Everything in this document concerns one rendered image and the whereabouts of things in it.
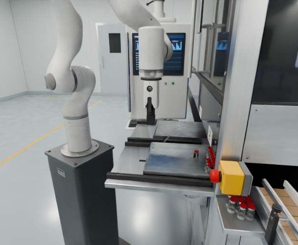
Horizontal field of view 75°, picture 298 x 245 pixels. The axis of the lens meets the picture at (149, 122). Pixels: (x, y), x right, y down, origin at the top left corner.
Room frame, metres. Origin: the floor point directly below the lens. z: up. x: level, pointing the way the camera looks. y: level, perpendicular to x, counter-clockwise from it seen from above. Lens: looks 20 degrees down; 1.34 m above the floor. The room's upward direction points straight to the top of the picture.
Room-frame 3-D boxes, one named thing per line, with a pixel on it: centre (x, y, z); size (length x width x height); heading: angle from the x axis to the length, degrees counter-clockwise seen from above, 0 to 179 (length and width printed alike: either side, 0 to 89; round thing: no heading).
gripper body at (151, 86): (0.70, -0.01, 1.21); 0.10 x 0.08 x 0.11; 173
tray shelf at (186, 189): (0.93, -0.12, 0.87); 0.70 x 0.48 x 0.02; 172
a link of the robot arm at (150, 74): (0.70, -0.01, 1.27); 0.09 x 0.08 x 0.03; 173
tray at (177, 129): (1.09, -0.21, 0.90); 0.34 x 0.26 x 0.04; 82
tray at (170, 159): (0.75, -0.16, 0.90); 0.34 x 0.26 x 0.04; 82
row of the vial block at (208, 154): (0.74, -0.27, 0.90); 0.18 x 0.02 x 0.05; 172
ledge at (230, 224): (0.47, -0.29, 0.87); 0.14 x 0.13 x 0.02; 82
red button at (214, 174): (0.49, -0.20, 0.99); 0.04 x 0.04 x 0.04; 82
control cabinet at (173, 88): (1.68, -0.07, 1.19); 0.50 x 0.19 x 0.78; 88
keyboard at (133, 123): (1.46, -0.04, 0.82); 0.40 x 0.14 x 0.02; 88
